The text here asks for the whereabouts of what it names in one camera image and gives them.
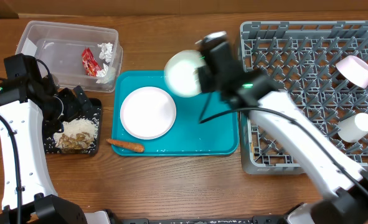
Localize white napkin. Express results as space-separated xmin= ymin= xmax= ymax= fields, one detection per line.
xmin=97 ymin=42 xmax=113 ymax=63

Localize cream bowl with leftovers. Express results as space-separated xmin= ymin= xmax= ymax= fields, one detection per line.
xmin=164 ymin=50 xmax=205 ymax=98

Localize pink round plate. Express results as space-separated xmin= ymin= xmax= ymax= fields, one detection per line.
xmin=120 ymin=86 xmax=177 ymax=140

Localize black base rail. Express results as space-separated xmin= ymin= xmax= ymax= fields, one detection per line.
xmin=120 ymin=215 xmax=286 ymax=224

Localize rice and meat leftovers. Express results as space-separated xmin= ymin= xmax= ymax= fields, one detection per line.
xmin=53 ymin=118 xmax=99 ymax=151

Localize grey dishwasher rack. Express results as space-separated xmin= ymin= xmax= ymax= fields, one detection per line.
xmin=238 ymin=21 xmax=368 ymax=169

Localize red foil snack wrapper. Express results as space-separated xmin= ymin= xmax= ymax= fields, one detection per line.
xmin=82 ymin=48 xmax=108 ymax=78

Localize small white cup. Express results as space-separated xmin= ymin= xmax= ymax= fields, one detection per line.
xmin=337 ymin=113 xmax=368 ymax=142

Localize black food waste tray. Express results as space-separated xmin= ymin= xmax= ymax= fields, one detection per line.
xmin=42 ymin=98 xmax=102 ymax=156

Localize pink white bowl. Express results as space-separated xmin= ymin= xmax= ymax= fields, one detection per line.
xmin=336 ymin=55 xmax=368 ymax=88

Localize clear plastic waste bin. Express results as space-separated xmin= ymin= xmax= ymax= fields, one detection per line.
xmin=16 ymin=21 xmax=123 ymax=93

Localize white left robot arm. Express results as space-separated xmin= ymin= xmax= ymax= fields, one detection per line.
xmin=0 ymin=54 xmax=119 ymax=223

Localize teal serving tray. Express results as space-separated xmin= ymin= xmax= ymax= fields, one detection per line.
xmin=111 ymin=70 xmax=239 ymax=157

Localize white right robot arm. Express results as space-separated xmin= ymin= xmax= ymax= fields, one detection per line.
xmin=197 ymin=31 xmax=368 ymax=223

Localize orange carrot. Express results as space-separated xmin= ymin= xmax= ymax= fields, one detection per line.
xmin=106 ymin=139 xmax=144 ymax=153

